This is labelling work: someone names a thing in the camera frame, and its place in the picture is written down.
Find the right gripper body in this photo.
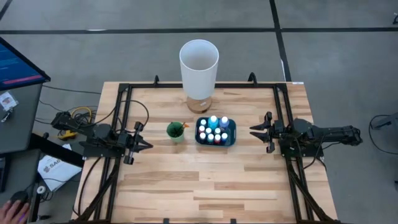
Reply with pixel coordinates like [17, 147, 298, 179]
[263, 111, 285, 154]

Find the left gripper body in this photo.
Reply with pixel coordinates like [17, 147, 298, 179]
[119, 122, 144, 165]

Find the orange fan paintbrush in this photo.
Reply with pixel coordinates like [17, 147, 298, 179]
[174, 123, 190, 138]

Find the green plastic cup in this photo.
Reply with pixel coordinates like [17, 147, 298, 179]
[166, 121, 186, 144]

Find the teal plastic bin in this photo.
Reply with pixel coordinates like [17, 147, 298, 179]
[195, 116, 237, 147]

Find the black desk beam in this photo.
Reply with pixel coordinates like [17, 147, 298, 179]
[29, 133, 85, 168]

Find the white printed cardboard box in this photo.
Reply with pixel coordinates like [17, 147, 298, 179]
[37, 143, 83, 192]

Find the white shade wooden base lamp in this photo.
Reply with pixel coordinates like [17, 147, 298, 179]
[179, 39, 220, 114]

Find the computer desk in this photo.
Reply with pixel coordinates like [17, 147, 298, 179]
[0, 83, 44, 156]

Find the grey floor stand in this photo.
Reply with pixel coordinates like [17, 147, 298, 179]
[371, 112, 398, 130]

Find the black computer mouse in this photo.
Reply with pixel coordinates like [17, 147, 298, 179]
[9, 190, 29, 215]

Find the white badge card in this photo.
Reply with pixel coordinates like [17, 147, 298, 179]
[0, 91, 19, 112]

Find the computer monitor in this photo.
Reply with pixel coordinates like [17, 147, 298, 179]
[0, 36, 52, 91]

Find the person's hand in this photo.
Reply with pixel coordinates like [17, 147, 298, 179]
[0, 200, 30, 224]

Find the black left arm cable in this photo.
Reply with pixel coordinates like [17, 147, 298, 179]
[93, 99, 150, 128]

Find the black metal table frame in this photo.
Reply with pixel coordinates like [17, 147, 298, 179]
[73, 81, 341, 224]

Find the yellow cable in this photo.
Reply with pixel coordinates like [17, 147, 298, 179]
[70, 106, 93, 124]

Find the black floor cable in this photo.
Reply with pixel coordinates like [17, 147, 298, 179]
[42, 85, 102, 95]
[39, 100, 99, 113]

